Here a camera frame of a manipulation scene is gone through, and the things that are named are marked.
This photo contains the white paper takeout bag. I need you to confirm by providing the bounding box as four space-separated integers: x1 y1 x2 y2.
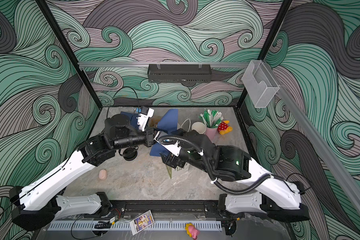
166 119 191 179

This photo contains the single navy blue napkin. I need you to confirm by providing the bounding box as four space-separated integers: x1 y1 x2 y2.
150 109 179 157

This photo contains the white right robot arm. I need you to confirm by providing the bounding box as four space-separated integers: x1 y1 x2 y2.
155 131 310 223

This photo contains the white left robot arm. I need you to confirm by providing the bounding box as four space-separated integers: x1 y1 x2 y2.
10 108 155 231

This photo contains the brown cup sleeve pile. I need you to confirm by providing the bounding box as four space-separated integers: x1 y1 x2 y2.
148 116 162 128

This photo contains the navy blue napkin stack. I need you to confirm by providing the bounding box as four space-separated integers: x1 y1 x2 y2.
121 112 139 129

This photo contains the stack of black cup lids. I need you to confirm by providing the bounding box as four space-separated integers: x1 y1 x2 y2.
122 147 139 162

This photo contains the stack of green paper cups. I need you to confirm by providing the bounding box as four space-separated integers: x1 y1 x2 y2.
191 122 207 135

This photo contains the pink straw holder cup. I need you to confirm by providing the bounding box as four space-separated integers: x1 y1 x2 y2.
205 128 218 142

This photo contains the red yellow plush toy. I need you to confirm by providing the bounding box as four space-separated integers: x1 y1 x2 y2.
217 120 233 135

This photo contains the wrapped straws bundle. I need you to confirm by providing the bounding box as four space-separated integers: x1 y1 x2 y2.
199 110 223 129

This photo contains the pink oval soap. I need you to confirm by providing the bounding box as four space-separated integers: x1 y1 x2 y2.
99 169 108 181

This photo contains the pink yellow toy figure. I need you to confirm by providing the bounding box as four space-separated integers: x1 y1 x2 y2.
185 223 200 240

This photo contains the colourful picture card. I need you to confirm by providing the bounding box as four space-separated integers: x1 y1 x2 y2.
129 210 155 236

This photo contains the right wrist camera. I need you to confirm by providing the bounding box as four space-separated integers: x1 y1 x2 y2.
154 132 182 157

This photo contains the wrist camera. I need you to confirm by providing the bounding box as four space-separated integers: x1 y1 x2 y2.
154 132 182 157
137 106 154 132

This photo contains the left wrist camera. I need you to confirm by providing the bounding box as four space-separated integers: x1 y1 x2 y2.
137 106 154 132

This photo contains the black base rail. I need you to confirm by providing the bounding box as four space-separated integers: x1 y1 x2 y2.
44 199 286 220

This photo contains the black wall shelf tray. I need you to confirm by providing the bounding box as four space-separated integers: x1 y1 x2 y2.
147 65 212 83

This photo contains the white slotted cable duct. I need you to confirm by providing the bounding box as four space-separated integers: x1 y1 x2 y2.
47 220 223 232

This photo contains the aluminium wall rail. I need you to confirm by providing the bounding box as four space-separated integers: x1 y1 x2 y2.
78 61 250 69

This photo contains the clear acrylic wall holder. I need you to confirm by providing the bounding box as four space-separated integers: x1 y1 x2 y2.
242 60 280 109

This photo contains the black corner frame post left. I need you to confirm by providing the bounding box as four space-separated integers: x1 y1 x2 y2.
35 0 103 110

